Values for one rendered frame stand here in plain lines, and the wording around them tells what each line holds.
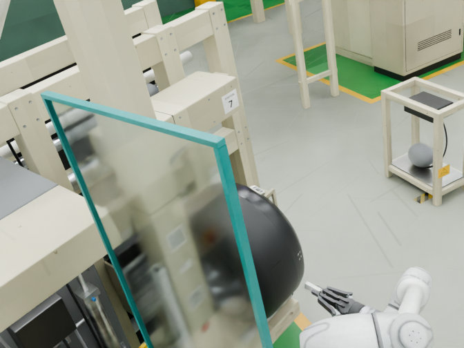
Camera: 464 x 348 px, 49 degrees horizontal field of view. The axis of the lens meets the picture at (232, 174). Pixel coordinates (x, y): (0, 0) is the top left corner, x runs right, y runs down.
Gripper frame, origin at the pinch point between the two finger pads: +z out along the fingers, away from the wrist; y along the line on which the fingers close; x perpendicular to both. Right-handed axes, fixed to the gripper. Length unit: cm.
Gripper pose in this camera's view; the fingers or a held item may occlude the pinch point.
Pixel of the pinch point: (313, 288)
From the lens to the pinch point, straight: 203.7
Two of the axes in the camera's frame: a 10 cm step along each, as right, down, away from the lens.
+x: 0.8, 8.0, 5.9
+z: -7.5, -3.4, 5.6
